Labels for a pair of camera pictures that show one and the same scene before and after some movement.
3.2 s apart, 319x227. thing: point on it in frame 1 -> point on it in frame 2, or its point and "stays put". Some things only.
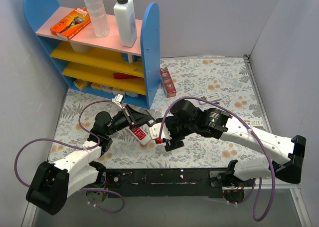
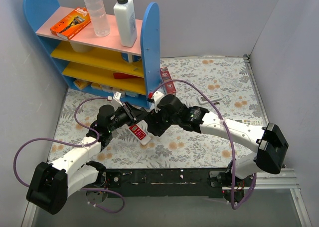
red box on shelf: (120, 76) stays put
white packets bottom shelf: (116, 91) stays put
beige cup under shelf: (79, 47) stays put
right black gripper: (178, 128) -> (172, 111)
